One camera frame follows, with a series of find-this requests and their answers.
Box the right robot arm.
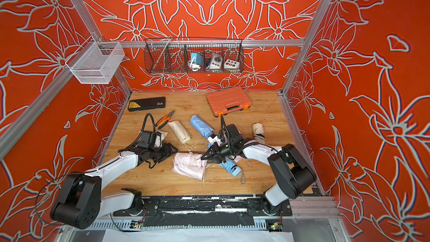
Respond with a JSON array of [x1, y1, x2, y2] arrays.
[[202, 115, 317, 210]]

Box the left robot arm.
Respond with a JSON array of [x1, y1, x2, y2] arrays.
[[50, 113, 178, 230]]

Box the white mesh basket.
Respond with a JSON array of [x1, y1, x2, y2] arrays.
[[66, 42, 125, 85]]

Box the red plastic tool case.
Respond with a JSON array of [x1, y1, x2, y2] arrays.
[[206, 87, 252, 117]]

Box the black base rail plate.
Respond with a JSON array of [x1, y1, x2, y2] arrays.
[[113, 194, 292, 231]]

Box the pink sleeved umbrella long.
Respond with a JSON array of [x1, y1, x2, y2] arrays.
[[171, 152, 210, 180]]

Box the beige black unsleeved umbrella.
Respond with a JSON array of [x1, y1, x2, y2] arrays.
[[252, 123, 265, 144]]

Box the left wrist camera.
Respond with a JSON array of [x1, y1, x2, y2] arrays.
[[154, 131, 168, 148]]

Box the blue sleeved umbrella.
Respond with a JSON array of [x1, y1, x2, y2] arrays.
[[220, 159, 246, 185]]

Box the black yellow tool box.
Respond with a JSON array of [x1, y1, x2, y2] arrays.
[[128, 96, 166, 112]]

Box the pink sleeved umbrella short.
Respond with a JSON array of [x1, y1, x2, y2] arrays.
[[234, 156, 244, 162]]

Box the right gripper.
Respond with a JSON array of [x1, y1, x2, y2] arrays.
[[202, 142, 235, 165]]

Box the orange handled pliers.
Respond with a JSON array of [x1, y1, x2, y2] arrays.
[[155, 110, 175, 130]]

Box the cream sleeved umbrella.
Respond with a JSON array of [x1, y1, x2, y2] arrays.
[[168, 121, 194, 152]]

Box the black wire wall basket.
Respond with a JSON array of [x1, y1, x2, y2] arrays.
[[143, 37, 245, 74]]

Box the blue sleeve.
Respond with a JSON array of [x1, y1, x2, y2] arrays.
[[189, 115, 215, 138]]

